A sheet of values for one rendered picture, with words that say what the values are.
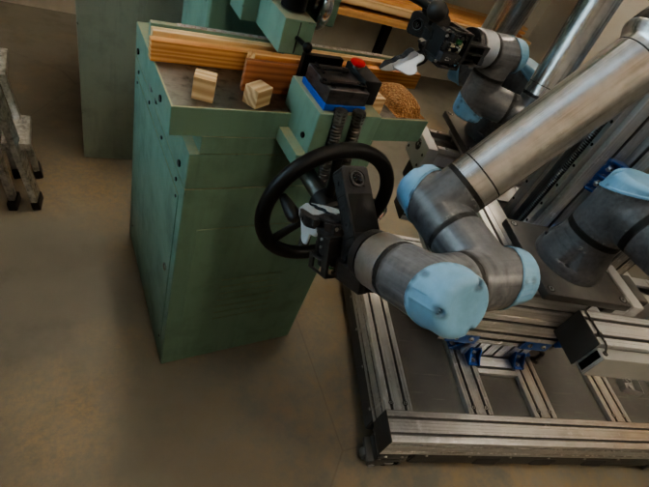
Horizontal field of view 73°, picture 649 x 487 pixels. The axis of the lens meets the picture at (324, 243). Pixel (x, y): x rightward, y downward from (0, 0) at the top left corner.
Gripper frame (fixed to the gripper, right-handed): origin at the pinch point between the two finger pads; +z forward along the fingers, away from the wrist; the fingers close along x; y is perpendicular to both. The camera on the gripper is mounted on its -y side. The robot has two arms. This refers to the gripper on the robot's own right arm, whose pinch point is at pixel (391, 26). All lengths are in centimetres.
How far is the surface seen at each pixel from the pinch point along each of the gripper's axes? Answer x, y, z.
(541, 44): 41, -200, -331
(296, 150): 22.7, 7.0, 16.6
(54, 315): 109, -30, 59
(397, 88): 15.0, -8.3, -15.1
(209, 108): 19.6, -1.0, 31.6
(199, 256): 60, -3, 28
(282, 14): 5.4, -13.3, 15.7
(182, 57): 17.4, -16.3, 32.9
